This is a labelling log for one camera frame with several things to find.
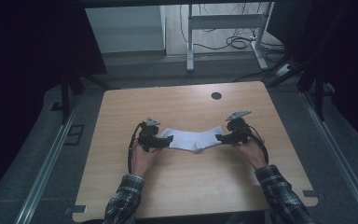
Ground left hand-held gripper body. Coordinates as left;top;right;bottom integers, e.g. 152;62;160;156
137;117;164;153

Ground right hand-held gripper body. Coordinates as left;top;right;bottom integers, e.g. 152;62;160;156
224;110;254;146

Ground white sock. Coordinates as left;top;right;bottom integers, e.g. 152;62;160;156
160;124;226;154

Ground person's left hand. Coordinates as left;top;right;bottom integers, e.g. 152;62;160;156
131;143;163;179

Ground person's right hand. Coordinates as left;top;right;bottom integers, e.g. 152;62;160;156
233;135;269;172

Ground white power strip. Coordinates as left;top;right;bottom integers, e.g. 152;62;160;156
274;63;295;77

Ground black tripod stand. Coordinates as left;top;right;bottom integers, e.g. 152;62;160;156
262;6;349;123

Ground black metal stand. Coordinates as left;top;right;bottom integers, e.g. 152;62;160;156
49;66;120;126

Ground white panel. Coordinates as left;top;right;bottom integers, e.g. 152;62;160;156
84;5;166;54

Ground dark curtain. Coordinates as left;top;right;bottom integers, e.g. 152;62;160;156
0;0;108;206
267;0;358;153

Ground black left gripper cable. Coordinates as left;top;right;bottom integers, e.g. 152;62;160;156
127;121;146;175

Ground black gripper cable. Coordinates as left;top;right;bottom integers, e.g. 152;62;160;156
244;124;270;166
127;121;146;175

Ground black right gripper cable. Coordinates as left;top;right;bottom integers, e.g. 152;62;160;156
244;124;270;166

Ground black rectangular floor frame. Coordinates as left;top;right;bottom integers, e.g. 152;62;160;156
63;124;86;147

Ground black floor cables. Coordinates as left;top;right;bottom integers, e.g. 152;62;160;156
179;3;288;63

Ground metal floor rail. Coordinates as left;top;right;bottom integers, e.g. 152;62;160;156
300;91;358;216
13;98;81;224

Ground white metal desk frame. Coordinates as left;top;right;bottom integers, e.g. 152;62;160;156
186;2;276;73

